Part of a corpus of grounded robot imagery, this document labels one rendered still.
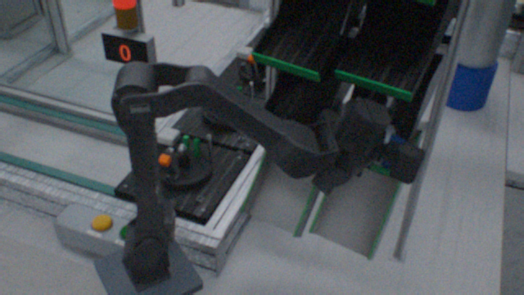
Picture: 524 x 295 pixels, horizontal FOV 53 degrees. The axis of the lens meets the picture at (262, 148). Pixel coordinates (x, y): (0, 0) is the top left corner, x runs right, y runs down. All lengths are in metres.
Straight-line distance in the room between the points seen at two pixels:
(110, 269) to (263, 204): 0.35
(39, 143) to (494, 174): 1.25
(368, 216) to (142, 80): 0.58
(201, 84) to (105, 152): 0.82
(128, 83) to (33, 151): 0.87
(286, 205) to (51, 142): 0.71
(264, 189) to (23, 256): 0.57
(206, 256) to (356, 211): 0.33
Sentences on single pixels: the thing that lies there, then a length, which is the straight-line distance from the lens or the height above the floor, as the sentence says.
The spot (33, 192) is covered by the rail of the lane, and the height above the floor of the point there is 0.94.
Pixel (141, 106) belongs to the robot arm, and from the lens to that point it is 0.68.
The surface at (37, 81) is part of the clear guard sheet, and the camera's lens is 1.65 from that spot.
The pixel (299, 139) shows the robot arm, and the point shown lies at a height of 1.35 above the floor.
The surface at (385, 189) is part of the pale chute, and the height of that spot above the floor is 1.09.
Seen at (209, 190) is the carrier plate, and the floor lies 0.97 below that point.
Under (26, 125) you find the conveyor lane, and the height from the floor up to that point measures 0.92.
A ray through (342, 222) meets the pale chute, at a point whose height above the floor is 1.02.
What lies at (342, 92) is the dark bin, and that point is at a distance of 1.02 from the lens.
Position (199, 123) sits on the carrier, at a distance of 1.44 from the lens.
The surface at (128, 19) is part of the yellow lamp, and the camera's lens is 1.27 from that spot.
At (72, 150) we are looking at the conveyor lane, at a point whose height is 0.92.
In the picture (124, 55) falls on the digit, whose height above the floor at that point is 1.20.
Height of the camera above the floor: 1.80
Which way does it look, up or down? 38 degrees down
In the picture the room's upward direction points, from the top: 2 degrees clockwise
